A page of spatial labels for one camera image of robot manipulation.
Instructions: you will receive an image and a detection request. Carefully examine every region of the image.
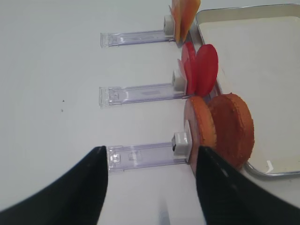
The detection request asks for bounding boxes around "rear red tomato slice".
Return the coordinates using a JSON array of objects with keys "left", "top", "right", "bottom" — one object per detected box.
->
[{"left": 178, "top": 41, "right": 196, "bottom": 96}]

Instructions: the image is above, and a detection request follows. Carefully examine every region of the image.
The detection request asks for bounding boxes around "clear holder rail for cheese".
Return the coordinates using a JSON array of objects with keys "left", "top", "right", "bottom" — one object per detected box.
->
[{"left": 100, "top": 15, "right": 175, "bottom": 48}]

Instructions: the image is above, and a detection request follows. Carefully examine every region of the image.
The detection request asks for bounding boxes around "clear holder rail for tomato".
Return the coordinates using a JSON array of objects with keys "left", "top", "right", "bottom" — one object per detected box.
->
[{"left": 99, "top": 69, "right": 188, "bottom": 109}]

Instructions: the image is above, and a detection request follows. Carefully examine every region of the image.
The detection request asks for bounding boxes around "metal baking tray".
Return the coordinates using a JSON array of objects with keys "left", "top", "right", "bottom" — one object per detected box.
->
[{"left": 195, "top": 4, "right": 300, "bottom": 176}]

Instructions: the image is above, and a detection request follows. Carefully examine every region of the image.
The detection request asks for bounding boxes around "clear holder rail for bread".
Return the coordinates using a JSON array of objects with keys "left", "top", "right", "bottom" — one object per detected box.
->
[{"left": 107, "top": 131, "right": 192, "bottom": 172}]

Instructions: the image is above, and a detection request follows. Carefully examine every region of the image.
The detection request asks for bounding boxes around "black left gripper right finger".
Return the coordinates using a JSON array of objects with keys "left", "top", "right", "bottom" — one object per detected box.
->
[{"left": 195, "top": 146, "right": 300, "bottom": 225}]

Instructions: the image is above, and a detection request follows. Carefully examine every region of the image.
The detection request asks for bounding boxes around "orange cheese slice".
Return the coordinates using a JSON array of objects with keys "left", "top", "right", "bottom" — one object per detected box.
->
[{"left": 171, "top": 0, "right": 201, "bottom": 44}]

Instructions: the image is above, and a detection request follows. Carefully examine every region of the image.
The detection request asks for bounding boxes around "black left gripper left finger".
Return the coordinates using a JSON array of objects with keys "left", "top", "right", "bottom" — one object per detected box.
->
[{"left": 0, "top": 146, "right": 108, "bottom": 225}]

